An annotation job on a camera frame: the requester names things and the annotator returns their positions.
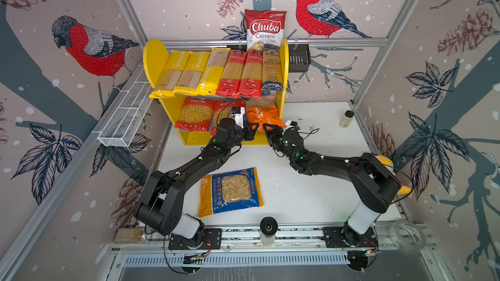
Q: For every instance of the yellow plush toy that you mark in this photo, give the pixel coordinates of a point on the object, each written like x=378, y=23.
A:
x=398, y=175

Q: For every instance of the black round camera knob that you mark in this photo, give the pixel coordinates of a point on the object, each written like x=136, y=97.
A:
x=268, y=226

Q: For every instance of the red spaghetti pack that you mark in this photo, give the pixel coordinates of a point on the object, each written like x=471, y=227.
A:
x=252, y=77
x=231, y=77

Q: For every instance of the white wire mesh basket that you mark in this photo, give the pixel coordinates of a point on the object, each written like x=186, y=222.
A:
x=126, y=119

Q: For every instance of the yellow shelf unit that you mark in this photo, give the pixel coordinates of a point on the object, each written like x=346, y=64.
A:
x=155, y=58

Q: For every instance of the blue shell pasta bag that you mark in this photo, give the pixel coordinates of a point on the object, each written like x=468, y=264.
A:
x=231, y=191

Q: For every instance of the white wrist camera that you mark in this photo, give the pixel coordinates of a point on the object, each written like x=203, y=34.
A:
x=290, y=124
x=238, y=115

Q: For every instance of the black wall basket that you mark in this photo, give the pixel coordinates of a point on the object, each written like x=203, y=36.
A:
x=296, y=57

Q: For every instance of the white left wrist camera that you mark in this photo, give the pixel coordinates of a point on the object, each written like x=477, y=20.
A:
x=238, y=115

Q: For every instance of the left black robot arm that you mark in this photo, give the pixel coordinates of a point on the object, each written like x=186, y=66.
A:
x=160, y=206

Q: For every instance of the Chuba cassava chips bag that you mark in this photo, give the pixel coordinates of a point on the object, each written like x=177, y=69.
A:
x=264, y=29

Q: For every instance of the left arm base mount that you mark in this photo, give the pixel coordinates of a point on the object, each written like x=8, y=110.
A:
x=204, y=239

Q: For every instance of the dark spaghetti pack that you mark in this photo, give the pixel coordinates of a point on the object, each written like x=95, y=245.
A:
x=272, y=76

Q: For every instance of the red macaroni bag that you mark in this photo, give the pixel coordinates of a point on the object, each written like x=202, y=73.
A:
x=195, y=115

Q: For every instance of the small spice bottle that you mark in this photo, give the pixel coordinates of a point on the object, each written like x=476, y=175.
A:
x=347, y=119

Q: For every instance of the clear tape roll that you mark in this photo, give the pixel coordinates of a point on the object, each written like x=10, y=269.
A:
x=406, y=236

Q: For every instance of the red noodle bag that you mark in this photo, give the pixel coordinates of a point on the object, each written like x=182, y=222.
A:
x=222, y=109

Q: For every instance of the brown sponge block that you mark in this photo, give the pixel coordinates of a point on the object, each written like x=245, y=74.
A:
x=129, y=236

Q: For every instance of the orange pastatime pasta bag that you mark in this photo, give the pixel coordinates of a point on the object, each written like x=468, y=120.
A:
x=263, y=111

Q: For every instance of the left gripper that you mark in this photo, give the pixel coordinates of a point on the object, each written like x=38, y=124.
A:
x=250, y=132

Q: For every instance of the yellow spaghetti pack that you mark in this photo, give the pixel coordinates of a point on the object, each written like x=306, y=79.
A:
x=191, y=75
x=163, y=81
x=213, y=72

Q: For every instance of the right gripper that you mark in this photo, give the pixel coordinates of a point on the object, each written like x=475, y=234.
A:
x=273, y=134

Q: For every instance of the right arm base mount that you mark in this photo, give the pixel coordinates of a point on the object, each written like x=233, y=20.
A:
x=345, y=237

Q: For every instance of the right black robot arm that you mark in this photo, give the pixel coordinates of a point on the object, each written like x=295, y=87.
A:
x=376, y=185

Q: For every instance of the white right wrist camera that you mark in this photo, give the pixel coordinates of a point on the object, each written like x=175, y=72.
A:
x=290, y=124

